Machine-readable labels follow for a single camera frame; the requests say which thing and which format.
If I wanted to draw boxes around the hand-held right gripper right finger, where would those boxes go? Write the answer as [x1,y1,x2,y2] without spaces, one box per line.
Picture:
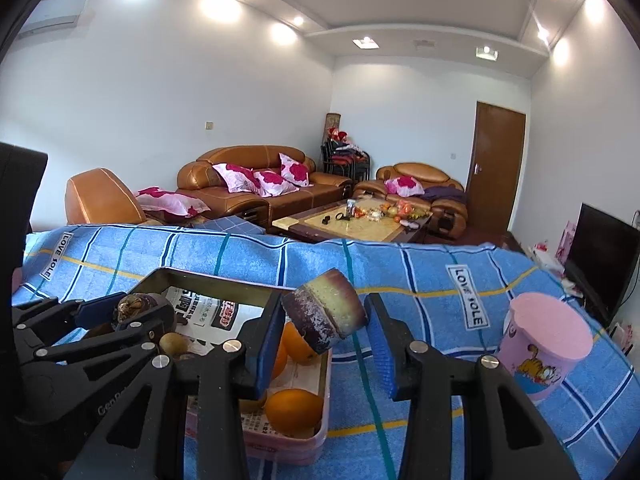
[364,292,581,480]

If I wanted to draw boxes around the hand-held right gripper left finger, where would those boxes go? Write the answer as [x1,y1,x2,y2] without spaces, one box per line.
[65,290,287,480]

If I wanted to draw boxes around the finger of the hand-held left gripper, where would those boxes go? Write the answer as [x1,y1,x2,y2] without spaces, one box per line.
[12,291,128,329]
[15,305,176,367]

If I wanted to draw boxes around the brown kiwi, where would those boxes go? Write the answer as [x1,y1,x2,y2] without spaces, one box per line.
[159,332,192,356]

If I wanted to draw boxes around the pink tin box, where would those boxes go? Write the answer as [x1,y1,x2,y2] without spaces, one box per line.
[132,267,332,466]

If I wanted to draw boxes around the printed paper leaflet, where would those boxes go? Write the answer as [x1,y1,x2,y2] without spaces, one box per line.
[165,287,328,436]

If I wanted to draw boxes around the blue plaid bedsheet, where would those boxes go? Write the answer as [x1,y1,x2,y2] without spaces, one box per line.
[12,215,636,480]

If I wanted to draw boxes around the plain brown leather armchair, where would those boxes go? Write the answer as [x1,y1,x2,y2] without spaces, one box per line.
[65,167,148,226]

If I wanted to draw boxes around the wooden coffee table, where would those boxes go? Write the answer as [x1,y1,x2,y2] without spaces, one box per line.
[270,199,433,245]

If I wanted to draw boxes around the pink floral pillow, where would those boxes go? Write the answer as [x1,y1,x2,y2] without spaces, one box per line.
[384,176,426,197]
[279,153,313,188]
[212,162,261,194]
[135,186,211,218]
[252,170,298,197]

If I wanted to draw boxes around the colourful food pile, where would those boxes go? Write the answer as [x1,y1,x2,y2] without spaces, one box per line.
[357,199,431,226]

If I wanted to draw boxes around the pink cartoon cup with lid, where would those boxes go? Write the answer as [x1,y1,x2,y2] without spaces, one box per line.
[498,293,593,407]

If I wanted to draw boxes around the purple blanket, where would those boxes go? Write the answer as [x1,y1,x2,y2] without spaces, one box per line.
[422,186,466,206]

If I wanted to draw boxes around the long brown leather sofa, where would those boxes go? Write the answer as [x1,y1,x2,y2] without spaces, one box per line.
[176,145,353,228]

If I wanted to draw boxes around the wide brown leather armchair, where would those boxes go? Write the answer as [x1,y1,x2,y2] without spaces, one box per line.
[352,162,469,238]

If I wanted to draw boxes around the red and white packet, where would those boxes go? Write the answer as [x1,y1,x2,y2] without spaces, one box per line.
[530,242,566,274]

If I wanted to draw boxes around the stacked dark chairs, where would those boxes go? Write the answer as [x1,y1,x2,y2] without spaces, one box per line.
[321,139,371,181]

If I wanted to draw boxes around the brown wooden door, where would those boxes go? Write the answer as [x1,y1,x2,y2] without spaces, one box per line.
[470,101,527,233]

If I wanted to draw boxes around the pink gift bag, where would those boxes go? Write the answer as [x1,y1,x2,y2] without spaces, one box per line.
[560,220,578,264]

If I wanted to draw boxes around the black television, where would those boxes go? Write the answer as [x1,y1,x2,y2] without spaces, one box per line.
[564,203,640,328]

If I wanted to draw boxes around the white air conditioner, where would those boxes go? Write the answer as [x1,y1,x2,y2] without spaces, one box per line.
[20,0,91,37]

